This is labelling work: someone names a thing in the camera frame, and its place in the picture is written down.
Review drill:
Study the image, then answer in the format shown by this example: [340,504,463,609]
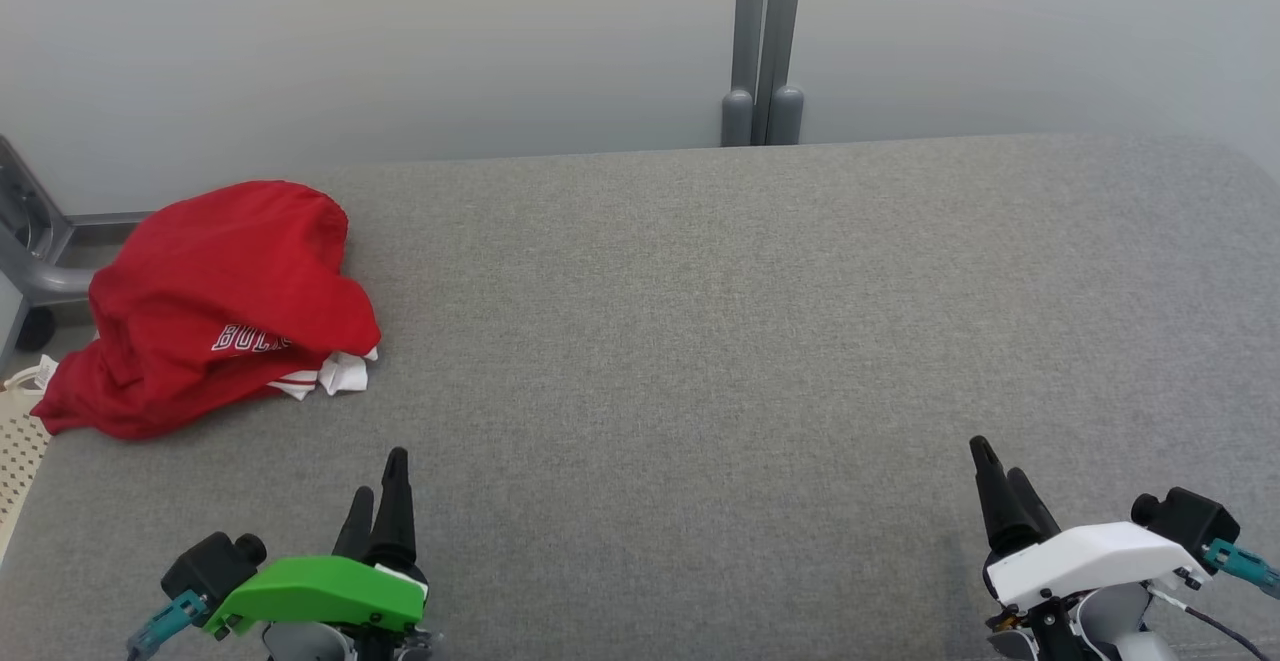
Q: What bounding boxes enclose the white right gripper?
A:
[968,436,1206,610]

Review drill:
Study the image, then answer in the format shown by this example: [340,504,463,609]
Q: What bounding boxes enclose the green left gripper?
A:
[203,447,433,639]

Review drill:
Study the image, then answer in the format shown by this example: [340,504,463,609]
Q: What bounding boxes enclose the red shorts with white stripe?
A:
[88,179,382,387]

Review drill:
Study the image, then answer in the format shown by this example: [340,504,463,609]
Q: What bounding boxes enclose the cream perforated laundry basket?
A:
[0,355,59,564]

